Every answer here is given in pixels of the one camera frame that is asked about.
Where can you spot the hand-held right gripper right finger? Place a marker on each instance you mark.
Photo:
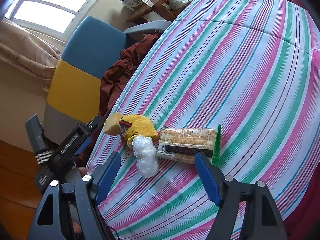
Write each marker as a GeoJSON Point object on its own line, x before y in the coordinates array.
{"type": "Point", "coordinates": [207, 180]}

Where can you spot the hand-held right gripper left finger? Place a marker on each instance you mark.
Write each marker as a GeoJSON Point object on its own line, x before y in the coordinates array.
{"type": "Point", "coordinates": [107, 177]}

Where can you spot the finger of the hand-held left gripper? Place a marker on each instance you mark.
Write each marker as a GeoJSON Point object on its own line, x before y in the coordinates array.
{"type": "Point", "coordinates": [83, 145]}

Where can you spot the snack packet brown black label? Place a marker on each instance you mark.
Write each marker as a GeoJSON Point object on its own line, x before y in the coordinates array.
{"type": "Point", "coordinates": [185, 140]}

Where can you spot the yellow sponge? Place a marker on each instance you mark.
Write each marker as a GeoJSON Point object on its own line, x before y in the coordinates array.
{"type": "Point", "coordinates": [112, 126]}

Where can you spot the clear crumpled plastic bag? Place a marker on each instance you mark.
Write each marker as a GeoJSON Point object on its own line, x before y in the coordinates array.
{"type": "Point", "coordinates": [146, 160]}

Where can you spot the yellow knitted sock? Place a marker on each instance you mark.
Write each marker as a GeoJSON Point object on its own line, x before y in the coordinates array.
{"type": "Point", "coordinates": [142, 127]}

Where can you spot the dark red cloth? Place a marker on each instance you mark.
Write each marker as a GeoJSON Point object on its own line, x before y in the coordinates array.
{"type": "Point", "coordinates": [120, 70]}

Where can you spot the blue yellow grey chair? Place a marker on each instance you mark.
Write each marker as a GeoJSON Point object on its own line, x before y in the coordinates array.
{"type": "Point", "coordinates": [85, 55]}

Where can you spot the striped bed sheet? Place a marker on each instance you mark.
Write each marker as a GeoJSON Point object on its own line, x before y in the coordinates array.
{"type": "Point", "coordinates": [225, 80]}

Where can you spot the beige curtain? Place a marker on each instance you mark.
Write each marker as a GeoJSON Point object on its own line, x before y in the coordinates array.
{"type": "Point", "coordinates": [22, 52]}

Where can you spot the window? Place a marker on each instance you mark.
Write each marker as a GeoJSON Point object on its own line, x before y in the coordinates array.
{"type": "Point", "coordinates": [50, 7]}

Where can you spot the wooden shelf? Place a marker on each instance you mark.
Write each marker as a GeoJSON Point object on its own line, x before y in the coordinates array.
{"type": "Point", "coordinates": [150, 12]}

